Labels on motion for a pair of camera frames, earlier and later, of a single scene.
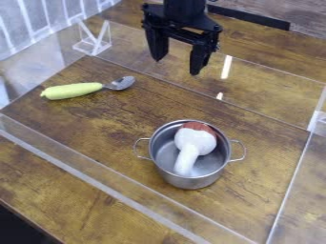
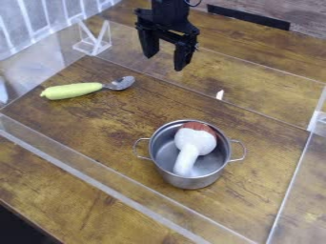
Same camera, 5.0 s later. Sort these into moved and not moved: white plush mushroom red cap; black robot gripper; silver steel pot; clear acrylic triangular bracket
Moved: black robot gripper
Not moved: white plush mushroom red cap; silver steel pot; clear acrylic triangular bracket
